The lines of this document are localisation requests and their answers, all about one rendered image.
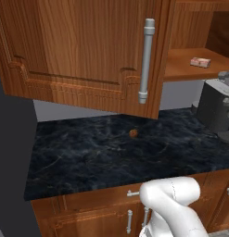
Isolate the grey cabinet door handle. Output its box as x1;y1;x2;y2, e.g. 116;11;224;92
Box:
137;18;156;105

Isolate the dark grey tall appliance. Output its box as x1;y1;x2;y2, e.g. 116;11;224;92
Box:
0;66;43;237

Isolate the grey drawer handle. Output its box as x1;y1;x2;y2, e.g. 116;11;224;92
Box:
126;190;141;198

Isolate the grey coffee machine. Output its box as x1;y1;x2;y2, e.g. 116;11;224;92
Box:
190;64;229;144

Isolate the grey base cabinet handle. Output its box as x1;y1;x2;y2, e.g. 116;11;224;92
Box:
126;209;134;234
142;206;150;229

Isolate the open wooden wall cabinet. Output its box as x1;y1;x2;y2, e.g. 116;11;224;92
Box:
163;0;229;83

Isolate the wooden base cabinet door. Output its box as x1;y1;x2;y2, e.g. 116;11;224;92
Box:
35;202;140;237
189;168;229;234

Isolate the wooden drawer front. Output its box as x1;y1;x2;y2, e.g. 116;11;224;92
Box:
31;182;144;221

